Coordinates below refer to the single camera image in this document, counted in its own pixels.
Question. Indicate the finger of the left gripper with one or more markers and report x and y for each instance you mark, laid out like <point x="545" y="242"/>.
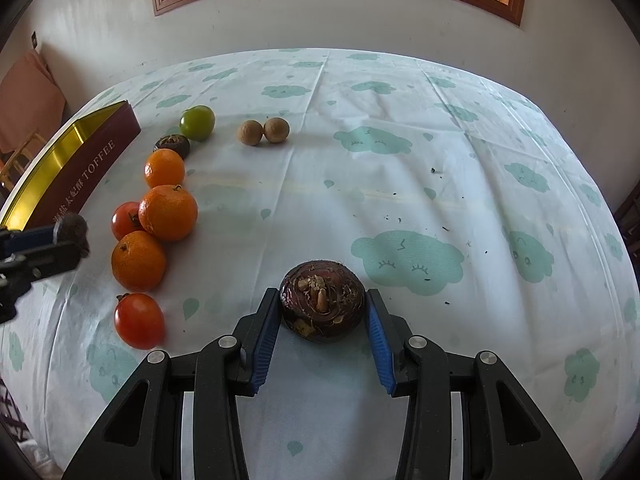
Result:
<point x="41" y="262"/>
<point x="15" y="241"/>

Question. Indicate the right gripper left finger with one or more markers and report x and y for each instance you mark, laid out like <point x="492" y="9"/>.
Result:
<point x="138" y="435"/>

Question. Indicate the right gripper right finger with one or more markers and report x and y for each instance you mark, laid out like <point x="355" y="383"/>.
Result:
<point x="504" y="433"/>

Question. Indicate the red tomato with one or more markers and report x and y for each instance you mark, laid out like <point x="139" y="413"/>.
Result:
<point x="138" y="321"/>
<point x="125" y="220"/>

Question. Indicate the mandarin orange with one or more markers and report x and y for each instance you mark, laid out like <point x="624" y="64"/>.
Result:
<point x="168" y="212"/>
<point x="138" y="262"/>

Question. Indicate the smooth orange kumquat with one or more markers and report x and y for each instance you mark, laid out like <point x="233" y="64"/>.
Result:
<point x="164" y="166"/>

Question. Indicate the small dark water chestnut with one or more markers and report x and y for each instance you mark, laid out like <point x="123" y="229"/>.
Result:
<point x="175" y="142"/>

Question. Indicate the green tomato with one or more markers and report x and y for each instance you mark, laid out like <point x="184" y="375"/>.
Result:
<point x="197" y="123"/>

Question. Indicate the dark water chestnut with sprout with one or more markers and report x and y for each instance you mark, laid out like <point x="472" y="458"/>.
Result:
<point x="322" y="300"/>

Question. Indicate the brown longan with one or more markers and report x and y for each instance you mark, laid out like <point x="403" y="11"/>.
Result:
<point x="250" y="132"/>
<point x="276" y="130"/>

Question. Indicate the large dark water chestnut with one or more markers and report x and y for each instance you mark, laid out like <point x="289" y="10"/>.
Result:
<point x="72" y="228"/>

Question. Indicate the maroon gold toffee tin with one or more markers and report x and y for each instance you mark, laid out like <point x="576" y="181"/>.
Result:
<point x="68" y="171"/>

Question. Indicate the wooden stool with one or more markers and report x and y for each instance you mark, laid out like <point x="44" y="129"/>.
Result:
<point x="15" y="166"/>

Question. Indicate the orange cloth on chair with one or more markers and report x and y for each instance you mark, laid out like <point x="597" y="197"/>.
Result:
<point x="30" y="101"/>

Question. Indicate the cloud pattern tablecloth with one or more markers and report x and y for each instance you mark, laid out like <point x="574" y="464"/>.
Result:
<point x="452" y="195"/>

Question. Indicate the dark wooden chair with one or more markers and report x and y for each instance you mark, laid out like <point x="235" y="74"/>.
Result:
<point x="627" y="218"/>

